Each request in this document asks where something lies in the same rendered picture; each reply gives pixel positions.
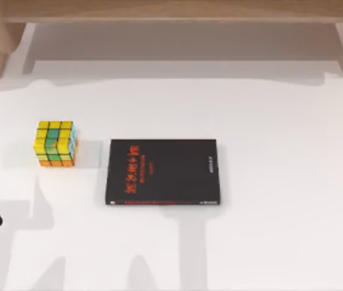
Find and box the black book with red lettering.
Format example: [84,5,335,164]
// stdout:
[105,138,221,206]

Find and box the wooden shelf unit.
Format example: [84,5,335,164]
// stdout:
[0,0,343,93]

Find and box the multicoloured puzzle cube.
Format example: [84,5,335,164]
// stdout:
[32,120,80,168]

